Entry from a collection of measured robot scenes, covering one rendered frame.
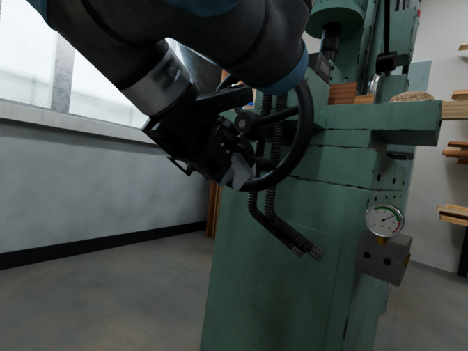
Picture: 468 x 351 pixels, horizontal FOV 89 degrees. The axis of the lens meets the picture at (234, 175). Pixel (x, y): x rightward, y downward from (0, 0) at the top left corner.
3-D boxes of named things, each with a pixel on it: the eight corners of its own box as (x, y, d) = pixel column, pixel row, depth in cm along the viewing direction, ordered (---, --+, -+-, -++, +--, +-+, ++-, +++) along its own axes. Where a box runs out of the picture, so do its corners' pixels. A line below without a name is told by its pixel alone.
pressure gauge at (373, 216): (359, 241, 46) (367, 200, 46) (364, 238, 49) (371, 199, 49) (398, 252, 42) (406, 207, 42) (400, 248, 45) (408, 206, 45)
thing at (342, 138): (233, 139, 78) (235, 127, 78) (268, 148, 94) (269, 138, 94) (368, 147, 52) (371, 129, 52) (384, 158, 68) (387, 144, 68)
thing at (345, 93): (284, 113, 75) (288, 88, 74) (286, 114, 75) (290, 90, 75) (351, 111, 62) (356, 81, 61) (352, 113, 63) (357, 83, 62)
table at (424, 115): (194, 121, 77) (197, 102, 77) (251, 137, 100) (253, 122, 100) (437, 119, 37) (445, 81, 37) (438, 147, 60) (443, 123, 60)
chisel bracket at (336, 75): (303, 90, 75) (308, 63, 75) (321, 102, 86) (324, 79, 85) (327, 87, 70) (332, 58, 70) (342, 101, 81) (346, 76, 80)
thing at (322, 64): (263, 75, 61) (266, 53, 61) (284, 88, 69) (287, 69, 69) (311, 67, 53) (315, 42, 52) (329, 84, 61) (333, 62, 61)
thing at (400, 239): (352, 270, 49) (359, 232, 49) (366, 258, 59) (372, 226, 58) (401, 288, 44) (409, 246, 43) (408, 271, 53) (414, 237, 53)
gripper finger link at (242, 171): (239, 200, 42) (210, 173, 36) (253, 173, 44) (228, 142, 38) (253, 205, 40) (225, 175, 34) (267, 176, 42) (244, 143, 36)
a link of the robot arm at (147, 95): (145, 51, 30) (184, 35, 24) (170, 80, 33) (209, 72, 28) (107, 93, 27) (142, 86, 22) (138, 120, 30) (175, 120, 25)
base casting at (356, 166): (224, 166, 80) (228, 138, 80) (299, 175, 124) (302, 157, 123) (372, 190, 51) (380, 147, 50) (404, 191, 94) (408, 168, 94)
